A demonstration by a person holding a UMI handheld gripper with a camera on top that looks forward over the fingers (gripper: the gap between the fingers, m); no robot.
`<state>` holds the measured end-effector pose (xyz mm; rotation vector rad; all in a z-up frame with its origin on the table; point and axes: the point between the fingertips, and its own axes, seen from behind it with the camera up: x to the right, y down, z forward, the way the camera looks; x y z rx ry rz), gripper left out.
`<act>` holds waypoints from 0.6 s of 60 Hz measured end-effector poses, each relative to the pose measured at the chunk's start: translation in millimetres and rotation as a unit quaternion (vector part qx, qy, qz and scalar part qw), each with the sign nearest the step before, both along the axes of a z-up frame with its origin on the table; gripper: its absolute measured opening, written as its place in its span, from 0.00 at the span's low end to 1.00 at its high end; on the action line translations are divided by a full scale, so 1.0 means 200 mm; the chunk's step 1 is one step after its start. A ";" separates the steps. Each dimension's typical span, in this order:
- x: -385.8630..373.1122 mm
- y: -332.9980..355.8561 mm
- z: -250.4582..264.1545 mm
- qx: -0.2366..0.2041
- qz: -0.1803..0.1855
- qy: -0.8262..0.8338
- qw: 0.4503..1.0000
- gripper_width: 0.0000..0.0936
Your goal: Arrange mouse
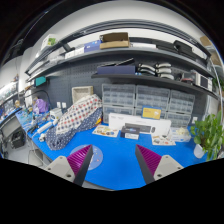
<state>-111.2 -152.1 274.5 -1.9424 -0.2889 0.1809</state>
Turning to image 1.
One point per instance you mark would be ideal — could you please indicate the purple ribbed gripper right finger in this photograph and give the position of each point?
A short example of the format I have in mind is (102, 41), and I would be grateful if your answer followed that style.
(153, 166)

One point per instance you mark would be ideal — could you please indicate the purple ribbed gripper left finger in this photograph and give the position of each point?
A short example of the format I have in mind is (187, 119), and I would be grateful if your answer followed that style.
(74, 167)

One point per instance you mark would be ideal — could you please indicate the round blue mouse pad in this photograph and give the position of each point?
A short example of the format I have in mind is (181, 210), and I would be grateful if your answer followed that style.
(96, 159)

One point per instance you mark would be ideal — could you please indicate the colourful picture card right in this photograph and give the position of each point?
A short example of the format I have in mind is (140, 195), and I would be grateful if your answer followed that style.
(162, 141)

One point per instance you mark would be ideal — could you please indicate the colourful picture card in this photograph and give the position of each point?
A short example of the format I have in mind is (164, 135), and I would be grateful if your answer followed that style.
(103, 130)
(162, 141)

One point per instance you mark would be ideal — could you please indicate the black box with label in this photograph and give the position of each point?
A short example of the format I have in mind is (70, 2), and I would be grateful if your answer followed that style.
(132, 131)

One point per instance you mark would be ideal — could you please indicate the long white cardboard box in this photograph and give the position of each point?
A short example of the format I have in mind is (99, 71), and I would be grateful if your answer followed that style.
(158, 127)

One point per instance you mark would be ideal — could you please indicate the colourful picture card left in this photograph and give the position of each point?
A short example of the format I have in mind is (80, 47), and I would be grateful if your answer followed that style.
(103, 130)

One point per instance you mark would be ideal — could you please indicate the white plastic packet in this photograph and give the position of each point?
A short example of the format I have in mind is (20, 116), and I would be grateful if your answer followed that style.
(180, 134)

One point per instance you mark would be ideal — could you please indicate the yellow box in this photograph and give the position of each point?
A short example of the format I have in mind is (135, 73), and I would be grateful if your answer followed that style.
(151, 113)

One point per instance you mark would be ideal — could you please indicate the white power strip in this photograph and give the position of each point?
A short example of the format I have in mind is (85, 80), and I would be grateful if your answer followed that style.
(44, 127)

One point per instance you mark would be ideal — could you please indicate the patterned fabric bag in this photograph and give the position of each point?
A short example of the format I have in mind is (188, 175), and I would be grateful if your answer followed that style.
(83, 115)

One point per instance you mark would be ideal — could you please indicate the grey drawer organizer middle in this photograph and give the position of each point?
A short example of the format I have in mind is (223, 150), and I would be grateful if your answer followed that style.
(151, 96)

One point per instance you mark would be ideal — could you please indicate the grey drawer organizer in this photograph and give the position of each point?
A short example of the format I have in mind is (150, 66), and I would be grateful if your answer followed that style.
(117, 98)
(180, 108)
(151, 96)

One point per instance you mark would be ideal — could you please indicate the grey drawer organizer right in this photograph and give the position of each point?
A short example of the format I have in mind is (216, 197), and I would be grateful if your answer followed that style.
(180, 108)

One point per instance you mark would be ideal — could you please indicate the green potted plant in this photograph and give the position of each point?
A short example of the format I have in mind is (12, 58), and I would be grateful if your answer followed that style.
(209, 134)

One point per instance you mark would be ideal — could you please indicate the purple plastic bag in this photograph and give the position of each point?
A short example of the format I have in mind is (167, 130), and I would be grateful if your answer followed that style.
(40, 106)

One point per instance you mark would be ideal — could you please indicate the white woven basket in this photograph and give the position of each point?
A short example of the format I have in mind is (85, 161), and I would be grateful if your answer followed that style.
(80, 92)

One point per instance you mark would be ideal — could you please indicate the grey drawer organizer left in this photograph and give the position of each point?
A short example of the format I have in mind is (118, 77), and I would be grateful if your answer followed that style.
(117, 98)

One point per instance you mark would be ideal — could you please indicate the dark blue flat box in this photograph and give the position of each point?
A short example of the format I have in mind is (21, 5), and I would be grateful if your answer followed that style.
(123, 69)

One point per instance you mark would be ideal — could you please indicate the blue box on shelf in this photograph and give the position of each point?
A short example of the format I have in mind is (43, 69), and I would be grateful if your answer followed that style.
(92, 46)

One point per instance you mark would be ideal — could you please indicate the brown cardboard box on shelf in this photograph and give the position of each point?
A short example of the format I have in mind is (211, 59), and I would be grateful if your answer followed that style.
(114, 40)

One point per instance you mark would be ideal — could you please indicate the white green box top shelf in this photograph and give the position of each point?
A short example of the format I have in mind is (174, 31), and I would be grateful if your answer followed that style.
(49, 41)

